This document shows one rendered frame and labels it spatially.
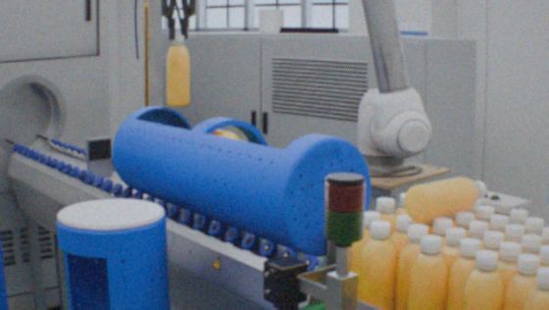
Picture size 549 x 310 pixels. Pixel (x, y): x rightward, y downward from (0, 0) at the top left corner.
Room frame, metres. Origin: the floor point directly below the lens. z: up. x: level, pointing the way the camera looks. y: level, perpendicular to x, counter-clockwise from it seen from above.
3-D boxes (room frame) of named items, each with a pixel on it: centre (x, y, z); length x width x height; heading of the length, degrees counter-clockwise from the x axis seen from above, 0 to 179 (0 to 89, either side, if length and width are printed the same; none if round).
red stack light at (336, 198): (1.13, -0.11, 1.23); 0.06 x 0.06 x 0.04
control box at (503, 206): (1.67, -0.51, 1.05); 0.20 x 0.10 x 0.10; 38
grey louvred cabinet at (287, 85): (4.30, -0.09, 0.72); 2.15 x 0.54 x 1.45; 46
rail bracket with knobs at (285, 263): (1.49, -0.03, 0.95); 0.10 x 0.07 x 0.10; 128
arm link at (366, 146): (2.45, -0.36, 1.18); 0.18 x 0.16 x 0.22; 10
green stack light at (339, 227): (1.13, -0.11, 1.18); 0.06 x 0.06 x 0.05
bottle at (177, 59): (2.31, 0.30, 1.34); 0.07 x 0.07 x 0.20
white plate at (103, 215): (1.77, 0.41, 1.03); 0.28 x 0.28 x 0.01
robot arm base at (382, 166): (2.47, -0.35, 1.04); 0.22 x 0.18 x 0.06; 46
